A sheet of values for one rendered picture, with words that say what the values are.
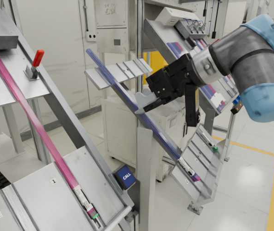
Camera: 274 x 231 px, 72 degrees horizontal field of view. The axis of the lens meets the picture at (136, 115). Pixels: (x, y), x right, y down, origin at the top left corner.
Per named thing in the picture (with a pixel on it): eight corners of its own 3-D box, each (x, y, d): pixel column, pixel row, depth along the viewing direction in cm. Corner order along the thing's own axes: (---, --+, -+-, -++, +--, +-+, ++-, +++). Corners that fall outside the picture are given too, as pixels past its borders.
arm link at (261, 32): (282, 33, 29) (261, 0, 33) (215, 69, 36) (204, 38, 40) (290, 57, 35) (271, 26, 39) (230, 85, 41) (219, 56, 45)
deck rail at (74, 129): (123, 208, 53) (134, 204, 48) (118, 213, 51) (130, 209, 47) (2, 23, 63) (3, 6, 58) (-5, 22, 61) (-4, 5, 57)
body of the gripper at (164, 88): (155, 75, 53) (192, 51, 46) (170, 101, 54) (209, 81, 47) (142, 80, 47) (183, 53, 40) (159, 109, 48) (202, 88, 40)
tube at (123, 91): (196, 178, 55) (199, 177, 54) (195, 182, 53) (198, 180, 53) (88, 51, 58) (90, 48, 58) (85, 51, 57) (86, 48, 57)
